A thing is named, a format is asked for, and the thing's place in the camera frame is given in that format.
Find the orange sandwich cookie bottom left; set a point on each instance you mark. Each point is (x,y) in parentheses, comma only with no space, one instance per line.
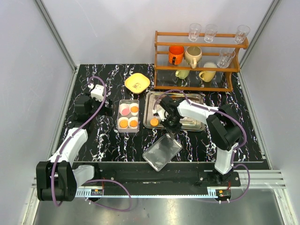
(154,122)

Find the orange sandwich cookie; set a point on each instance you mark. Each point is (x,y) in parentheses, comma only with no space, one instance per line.
(123,123)
(154,122)

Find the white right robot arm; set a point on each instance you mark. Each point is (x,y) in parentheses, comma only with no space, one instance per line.
(225,131)

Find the clear glass left top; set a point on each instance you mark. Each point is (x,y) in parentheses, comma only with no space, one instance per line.
(194,31)

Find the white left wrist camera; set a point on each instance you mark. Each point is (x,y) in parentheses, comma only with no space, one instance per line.
(96,91)

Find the clear glass right top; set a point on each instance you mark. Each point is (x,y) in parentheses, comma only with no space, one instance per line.
(241,34)

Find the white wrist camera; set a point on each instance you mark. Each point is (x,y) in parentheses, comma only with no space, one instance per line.
(96,91)
(159,114)

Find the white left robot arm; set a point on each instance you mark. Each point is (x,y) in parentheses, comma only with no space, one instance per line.
(57,181)

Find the green mug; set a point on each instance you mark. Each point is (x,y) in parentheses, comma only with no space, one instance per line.
(182,74)

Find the clear glass middle top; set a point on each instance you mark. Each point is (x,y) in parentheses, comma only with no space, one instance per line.
(210,32)

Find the wooden cup rack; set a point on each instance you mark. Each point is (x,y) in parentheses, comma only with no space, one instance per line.
(164,75)

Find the yellow mug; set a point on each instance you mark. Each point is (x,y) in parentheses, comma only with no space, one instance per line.
(206,75)

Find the white cookie box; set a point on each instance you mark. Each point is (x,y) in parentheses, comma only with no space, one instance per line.
(128,103)

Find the clear glass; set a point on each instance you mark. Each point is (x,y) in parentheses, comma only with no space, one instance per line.
(210,32)
(241,34)
(194,31)

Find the orange mug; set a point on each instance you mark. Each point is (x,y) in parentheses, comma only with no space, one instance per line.
(175,55)

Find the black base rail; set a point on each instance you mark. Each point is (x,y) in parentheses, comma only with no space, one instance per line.
(140,179)

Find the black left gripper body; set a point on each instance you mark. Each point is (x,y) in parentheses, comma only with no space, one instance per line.
(108,111)

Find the yellow square plate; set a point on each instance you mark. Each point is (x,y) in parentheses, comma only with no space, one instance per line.
(137,83)

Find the large steel baking tray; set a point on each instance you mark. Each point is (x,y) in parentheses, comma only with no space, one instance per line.
(188,124)

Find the beige mug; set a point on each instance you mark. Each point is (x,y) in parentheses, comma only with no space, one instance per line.
(192,56)

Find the orange sandwich cookie top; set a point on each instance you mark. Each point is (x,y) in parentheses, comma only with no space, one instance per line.
(123,123)

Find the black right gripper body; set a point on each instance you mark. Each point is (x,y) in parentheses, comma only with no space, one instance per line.
(172,124)

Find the pink sandwich cookie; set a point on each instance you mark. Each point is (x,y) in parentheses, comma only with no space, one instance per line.
(124,111)

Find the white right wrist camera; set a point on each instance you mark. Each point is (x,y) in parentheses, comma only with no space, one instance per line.
(159,114)

